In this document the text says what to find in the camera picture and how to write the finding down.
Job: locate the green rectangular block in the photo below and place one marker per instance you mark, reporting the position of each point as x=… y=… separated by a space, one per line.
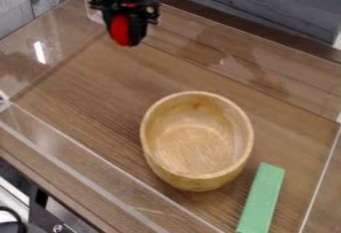
x=261 y=202

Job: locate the wooden bowl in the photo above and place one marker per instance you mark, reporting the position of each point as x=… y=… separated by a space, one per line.
x=197 y=139

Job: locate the black table leg clamp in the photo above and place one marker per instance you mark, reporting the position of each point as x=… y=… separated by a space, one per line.
x=41 y=217

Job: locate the red plush strawberry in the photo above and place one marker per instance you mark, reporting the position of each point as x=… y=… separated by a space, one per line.
x=121 y=30

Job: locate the clear acrylic corner bracket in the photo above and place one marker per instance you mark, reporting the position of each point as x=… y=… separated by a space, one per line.
x=94 y=14

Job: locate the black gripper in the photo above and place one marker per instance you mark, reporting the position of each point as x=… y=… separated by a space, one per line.
x=145 y=12

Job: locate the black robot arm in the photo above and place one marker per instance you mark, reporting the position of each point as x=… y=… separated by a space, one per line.
x=127 y=18

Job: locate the clear acrylic tray wall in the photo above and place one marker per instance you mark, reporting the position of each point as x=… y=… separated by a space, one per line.
x=78 y=92

